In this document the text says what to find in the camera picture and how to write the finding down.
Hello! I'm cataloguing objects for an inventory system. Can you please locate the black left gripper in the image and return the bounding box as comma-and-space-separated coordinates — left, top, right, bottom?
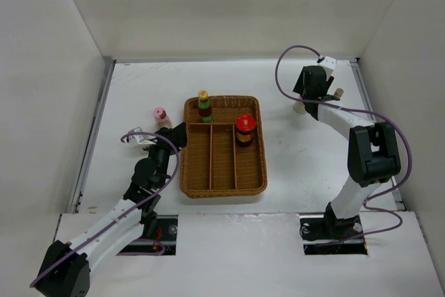
139, 123, 186, 189

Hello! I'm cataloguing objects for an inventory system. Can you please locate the black top salt grinder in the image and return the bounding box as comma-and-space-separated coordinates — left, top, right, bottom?
293, 101, 306, 115

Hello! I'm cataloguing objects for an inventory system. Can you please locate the yellow cap green label bottle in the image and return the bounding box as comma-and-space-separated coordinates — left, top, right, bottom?
198, 90, 213, 123

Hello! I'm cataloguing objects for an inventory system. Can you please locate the red lid chili sauce jar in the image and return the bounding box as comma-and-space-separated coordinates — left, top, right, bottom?
235, 114, 257, 146

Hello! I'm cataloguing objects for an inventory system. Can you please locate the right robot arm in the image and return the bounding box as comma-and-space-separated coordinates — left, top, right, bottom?
293, 65, 401, 241

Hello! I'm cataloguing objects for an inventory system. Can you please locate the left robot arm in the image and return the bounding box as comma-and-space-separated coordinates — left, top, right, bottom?
30, 122, 187, 296

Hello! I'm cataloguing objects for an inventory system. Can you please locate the pink lid spice shaker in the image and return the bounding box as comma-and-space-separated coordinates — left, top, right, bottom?
152, 107, 172, 129

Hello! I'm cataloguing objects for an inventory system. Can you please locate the small yellow label dark bottle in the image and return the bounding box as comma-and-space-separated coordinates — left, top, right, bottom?
332, 88, 344, 101

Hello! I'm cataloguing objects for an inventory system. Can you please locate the brown wicker divided basket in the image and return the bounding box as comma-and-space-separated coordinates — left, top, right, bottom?
180, 95, 268, 198

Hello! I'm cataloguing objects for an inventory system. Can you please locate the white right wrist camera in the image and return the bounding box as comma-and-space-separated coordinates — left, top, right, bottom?
317, 56, 337, 81

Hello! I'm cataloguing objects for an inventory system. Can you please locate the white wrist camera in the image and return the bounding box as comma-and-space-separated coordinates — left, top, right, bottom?
126, 127, 154, 147
317, 56, 337, 81

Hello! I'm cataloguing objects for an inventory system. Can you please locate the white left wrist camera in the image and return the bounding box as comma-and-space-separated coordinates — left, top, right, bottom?
126, 127, 154, 147

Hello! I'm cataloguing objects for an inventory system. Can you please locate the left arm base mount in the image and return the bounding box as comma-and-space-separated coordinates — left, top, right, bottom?
118, 215, 179, 256

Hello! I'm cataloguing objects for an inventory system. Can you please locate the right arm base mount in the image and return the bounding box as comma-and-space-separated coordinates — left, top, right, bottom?
300, 216, 368, 255

